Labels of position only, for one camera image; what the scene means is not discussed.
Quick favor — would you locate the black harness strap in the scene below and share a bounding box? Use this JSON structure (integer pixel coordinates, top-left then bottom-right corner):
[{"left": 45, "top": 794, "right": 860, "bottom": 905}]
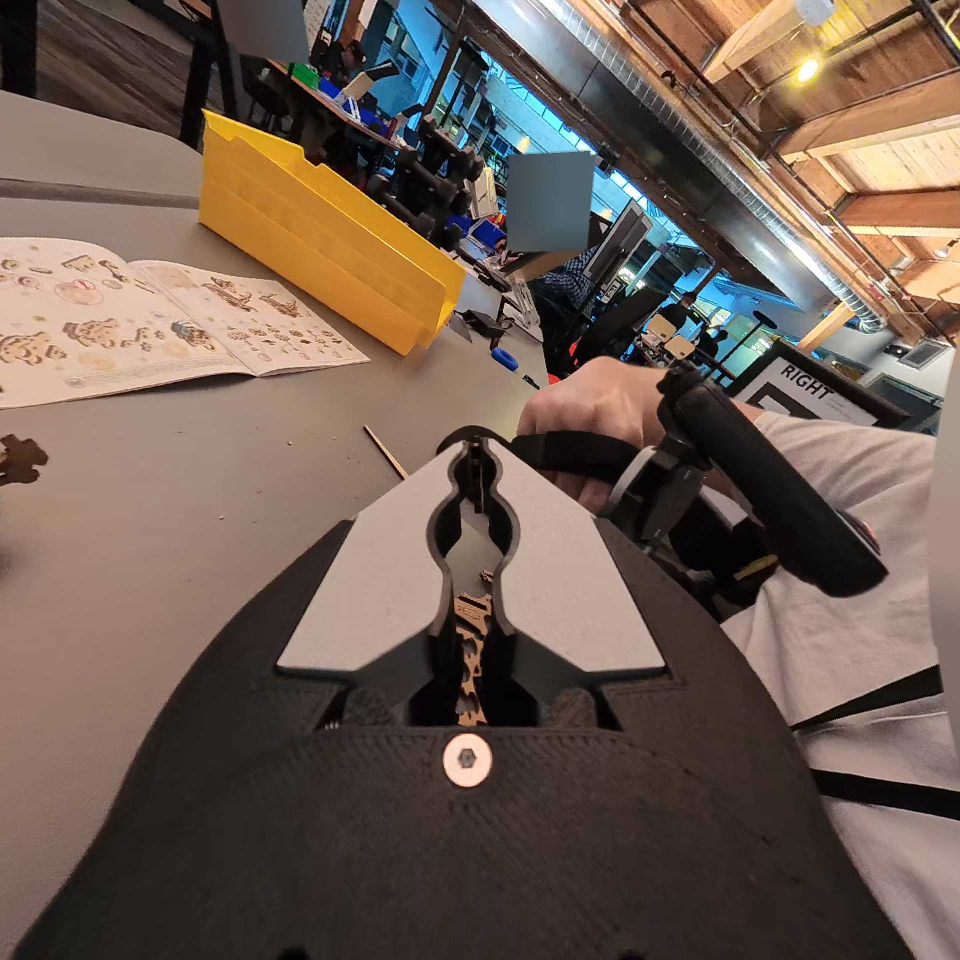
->
[
  {"left": 810, "top": 768, "right": 960, "bottom": 820},
  {"left": 791, "top": 663, "right": 944, "bottom": 732}
]

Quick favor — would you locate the paper instruction booklet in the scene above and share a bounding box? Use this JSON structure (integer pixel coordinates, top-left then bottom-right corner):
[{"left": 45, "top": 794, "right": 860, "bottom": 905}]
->
[{"left": 0, "top": 236, "right": 371, "bottom": 411}]

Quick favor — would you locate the black framed tag sign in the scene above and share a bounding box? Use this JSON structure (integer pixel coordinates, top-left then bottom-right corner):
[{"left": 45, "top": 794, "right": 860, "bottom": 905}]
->
[{"left": 723, "top": 337, "right": 939, "bottom": 436}]

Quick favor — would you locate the yellow plastic bin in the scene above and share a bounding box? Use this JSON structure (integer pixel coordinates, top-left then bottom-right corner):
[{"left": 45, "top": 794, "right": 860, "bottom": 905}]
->
[{"left": 197, "top": 108, "right": 468, "bottom": 357}]

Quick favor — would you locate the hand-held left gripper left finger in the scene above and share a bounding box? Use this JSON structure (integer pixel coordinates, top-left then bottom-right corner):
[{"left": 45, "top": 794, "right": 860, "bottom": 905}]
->
[{"left": 276, "top": 438, "right": 470, "bottom": 725}]

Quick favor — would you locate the person's right hand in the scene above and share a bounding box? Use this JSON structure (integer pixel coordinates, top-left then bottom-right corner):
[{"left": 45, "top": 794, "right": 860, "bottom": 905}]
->
[{"left": 517, "top": 356, "right": 680, "bottom": 515}]

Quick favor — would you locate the computer monitor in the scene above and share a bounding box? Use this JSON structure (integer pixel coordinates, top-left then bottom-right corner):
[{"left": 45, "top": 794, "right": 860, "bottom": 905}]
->
[{"left": 585, "top": 198, "right": 655, "bottom": 284}]

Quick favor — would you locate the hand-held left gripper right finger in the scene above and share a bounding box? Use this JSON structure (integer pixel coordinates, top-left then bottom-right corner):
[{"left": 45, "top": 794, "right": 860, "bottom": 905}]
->
[{"left": 480, "top": 438, "right": 667, "bottom": 723}]

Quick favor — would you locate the thin wooden stick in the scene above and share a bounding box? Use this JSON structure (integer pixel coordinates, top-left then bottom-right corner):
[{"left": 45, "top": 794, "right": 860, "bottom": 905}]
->
[{"left": 363, "top": 424, "right": 411, "bottom": 481}]

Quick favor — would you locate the dark equipment stack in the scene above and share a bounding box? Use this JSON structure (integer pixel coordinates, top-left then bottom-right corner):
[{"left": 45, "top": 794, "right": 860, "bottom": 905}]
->
[{"left": 363, "top": 112, "right": 489, "bottom": 252}]

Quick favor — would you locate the laser-cut wooden parts sheet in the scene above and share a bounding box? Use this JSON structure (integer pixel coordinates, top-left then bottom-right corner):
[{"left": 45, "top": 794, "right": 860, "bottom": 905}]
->
[{"left": 452, "top": 441, "right": 498, "bottom": 729}]

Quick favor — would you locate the wooden mechanical model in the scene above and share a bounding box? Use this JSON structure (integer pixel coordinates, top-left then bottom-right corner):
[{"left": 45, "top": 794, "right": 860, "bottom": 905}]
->
[{"left": 0, "top": 433, "right": 50, "bottom": 489}]

